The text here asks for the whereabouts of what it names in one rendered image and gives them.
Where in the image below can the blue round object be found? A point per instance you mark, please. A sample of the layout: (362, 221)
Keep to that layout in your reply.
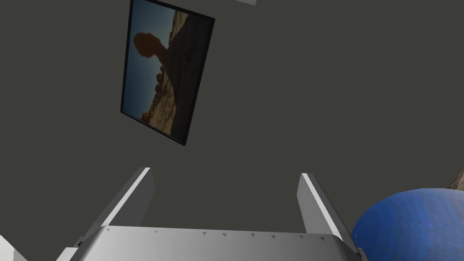
(413, 226)

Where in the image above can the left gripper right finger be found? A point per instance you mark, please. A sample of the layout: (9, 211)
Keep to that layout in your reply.
(316, 205)

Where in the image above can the black framed desert rock picture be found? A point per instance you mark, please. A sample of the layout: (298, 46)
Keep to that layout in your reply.
(165, 70)

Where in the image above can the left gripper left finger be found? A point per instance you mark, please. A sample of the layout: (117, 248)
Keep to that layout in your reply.
(127, 201)

